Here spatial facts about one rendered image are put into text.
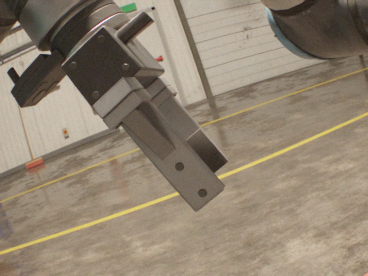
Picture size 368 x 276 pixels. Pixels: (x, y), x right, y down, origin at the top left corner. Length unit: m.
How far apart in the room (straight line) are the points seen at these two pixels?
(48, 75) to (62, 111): 9.75
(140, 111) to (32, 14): 0.15
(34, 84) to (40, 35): 0.05
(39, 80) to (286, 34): 0.24
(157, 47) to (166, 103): 9.82
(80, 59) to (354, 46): 0.25
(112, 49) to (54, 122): 9.83
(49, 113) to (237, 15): 4.32
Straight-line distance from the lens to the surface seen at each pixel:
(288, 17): 0.47
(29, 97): 0.46
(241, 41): 10.80
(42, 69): 0.45
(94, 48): 0.40
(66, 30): 0.44
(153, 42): 10.32
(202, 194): 0.38
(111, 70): 0.39
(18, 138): 10.28
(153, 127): 0.37
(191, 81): 10.54
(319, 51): 0.50
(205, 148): 0.51
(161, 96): 0.51
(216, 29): 10.65
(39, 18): 0.44
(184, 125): 0.51
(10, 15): 0.51
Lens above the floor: 1.37
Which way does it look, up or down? 12 degrees down
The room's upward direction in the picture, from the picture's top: 18 degrees counter-clockwise
